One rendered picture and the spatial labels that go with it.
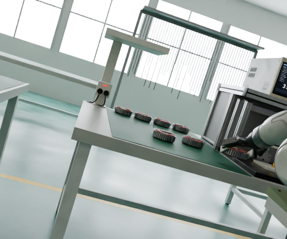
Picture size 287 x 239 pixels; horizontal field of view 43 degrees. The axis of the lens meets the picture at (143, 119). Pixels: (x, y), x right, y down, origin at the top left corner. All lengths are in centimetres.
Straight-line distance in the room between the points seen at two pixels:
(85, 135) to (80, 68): 667
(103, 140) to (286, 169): 71
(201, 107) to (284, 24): 266
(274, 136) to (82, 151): 72
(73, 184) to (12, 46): 687
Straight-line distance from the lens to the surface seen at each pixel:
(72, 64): 806
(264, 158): 203
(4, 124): 241
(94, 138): 141
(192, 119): 843
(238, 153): 161
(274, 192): 132
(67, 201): 153
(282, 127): 132
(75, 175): 149
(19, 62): 464
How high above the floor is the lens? 100
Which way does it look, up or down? 6 degrees down
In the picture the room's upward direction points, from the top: 18 degrees clockwise
